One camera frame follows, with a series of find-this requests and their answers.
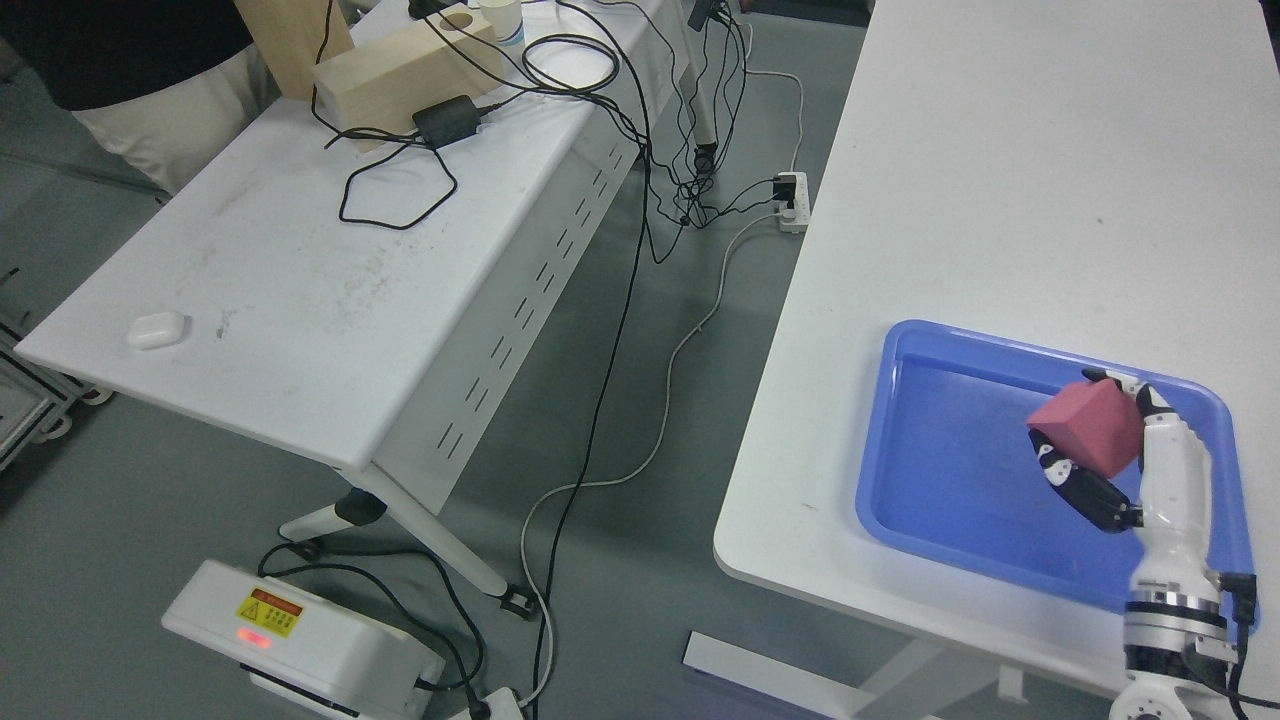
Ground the white power strip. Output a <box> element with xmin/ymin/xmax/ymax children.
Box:
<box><xmin>772</xmin><ymin>170</ymin><xmax>812</xmax><ymax>234</ymax></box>
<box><xmin>451</xmin><ymin>687</ymin><xmax>545</xmax><ymax>719</ymax></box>

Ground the paper cup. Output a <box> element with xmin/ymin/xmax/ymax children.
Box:
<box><xmin>474</xmin><ymin>0</ymin><xmax>525</xmax><ymax>50</ymax></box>

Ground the white power strip far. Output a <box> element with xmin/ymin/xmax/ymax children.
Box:
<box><xmin>772</xmin><ymin>170</ymin><xmax>812</xmax><ymax>234</ymax></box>

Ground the grey white floor cable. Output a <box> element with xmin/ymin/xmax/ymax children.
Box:
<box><xmin>518</xmin><ymin>70</ymin><xmax>806</xmax><ymax>707</ymax></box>

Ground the blue plastic tray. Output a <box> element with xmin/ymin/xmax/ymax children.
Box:
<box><xmin>856</xmin><ymin>319</ymin><xmax>1261</xmax><ymax>621</ymax></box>

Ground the pink cube block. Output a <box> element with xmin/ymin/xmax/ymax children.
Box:
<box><xmin>1027</xmin><ymin>380</ymin><xmax>1144</xmax><ymax>478</ymax></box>

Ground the wooden block box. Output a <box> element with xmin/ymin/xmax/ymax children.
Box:
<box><xmin>312</xmin><ymin>6</ymin><xmax>504</xmax><ymax>136</ymax></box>

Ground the person in black shirt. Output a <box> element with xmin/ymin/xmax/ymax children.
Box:
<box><xmin>1</xmin><ymin>1</ymin><xmax>280</xmax><ymax>193</ymax></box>

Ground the black power adapter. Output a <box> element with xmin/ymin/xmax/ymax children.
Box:
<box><xmin>411</xmin><ymin>95</ymin><xmax>481</xmax><ymax>150</ymax></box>

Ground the white device with warning label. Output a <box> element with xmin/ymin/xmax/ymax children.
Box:
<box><xmin>161</xmin><ymin>560</ymin><xmax>445</xmax><ymax>719</ymax></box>

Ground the white folding table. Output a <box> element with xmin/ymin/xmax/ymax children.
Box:
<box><xmin>14</xmin><ymin>0</ymin><xmax>721</xmax><ymax>621</ymax></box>

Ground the white table with T-leg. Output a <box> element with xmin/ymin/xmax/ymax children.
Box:
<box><xmin>713</xmin><ymin>1</ymin><xmax>1279</xmax><ymax>697</ymax></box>

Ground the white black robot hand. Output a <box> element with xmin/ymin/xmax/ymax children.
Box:
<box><xmin>1028</xmin><ymin>368</ymin><xmax>1216</xmax><ymax>598</ymax></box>

